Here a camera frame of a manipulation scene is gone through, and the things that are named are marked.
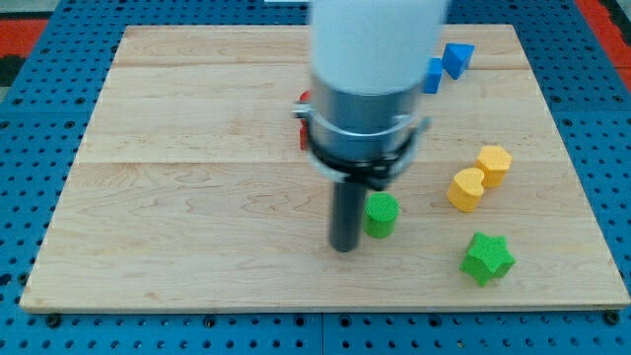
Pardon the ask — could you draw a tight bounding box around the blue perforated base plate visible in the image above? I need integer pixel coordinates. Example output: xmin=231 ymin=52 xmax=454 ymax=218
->
xmin=1 ymin=0 xmax=630 ymax=354

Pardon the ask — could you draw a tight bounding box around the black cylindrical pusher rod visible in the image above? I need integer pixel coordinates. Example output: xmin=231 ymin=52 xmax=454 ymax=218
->
xmin=328 ymin=182 xmax=366 ymax=252

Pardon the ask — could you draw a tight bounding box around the yellow hexagon block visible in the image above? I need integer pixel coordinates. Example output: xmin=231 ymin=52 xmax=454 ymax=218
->
xmin=474 ymin=145 xmax=513 ymax=187

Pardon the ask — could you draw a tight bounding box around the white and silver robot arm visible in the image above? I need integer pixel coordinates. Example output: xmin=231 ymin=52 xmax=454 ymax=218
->
xmin=304 ymin=0 xmax=450 ymax=190

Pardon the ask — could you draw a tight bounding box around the green cylinder block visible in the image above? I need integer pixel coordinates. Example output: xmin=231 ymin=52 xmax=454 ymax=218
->
xmin=362 ymin=192 xmax=399 ymax=239

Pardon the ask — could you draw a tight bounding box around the blue cube block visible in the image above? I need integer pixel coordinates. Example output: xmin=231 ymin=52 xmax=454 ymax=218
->
xmin=423 ymin=57 xmax=443 ymax=94

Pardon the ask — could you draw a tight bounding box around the red block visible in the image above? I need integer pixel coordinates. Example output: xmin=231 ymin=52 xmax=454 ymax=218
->
xmin=299 ymin=90 xmax=311 ymax=151

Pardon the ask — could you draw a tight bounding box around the wooden board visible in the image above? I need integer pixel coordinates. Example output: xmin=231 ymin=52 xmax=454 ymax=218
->
xmin=21 ymin=25 xmax=630 ymax=314

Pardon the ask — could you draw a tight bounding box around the yellow heart block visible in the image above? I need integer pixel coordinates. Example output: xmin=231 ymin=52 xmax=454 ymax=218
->
xmin=447 ymin=168 xmax=485 ymax=213

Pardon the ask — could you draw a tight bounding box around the blue triangle block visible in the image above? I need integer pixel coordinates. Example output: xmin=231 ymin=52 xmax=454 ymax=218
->
xmin=442 ymin=42 xmax=475 ymax=80

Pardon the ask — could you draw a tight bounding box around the green star block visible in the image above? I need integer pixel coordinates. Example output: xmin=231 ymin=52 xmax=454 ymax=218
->
xmin=459 ymin=232 xmax=516 ymax=287

